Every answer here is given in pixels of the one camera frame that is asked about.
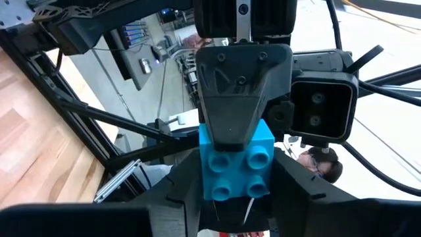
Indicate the black-framed monitor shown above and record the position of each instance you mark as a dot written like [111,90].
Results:
[131,59]

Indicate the silver aluminium bar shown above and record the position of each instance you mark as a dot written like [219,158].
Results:
[115,182]

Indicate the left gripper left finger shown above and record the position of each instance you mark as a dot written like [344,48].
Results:
[98,220]

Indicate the person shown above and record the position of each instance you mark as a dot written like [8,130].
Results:
[324,161]

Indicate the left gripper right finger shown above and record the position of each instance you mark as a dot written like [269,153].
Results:
[345,220]

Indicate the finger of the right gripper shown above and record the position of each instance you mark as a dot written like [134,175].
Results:
[240,98]

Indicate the light blue small brick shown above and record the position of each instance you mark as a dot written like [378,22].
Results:
[237,174]

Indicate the grey metal mounting plate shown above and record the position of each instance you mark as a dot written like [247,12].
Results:
[13,13]

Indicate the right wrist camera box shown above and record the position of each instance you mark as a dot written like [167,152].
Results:
[324,105]

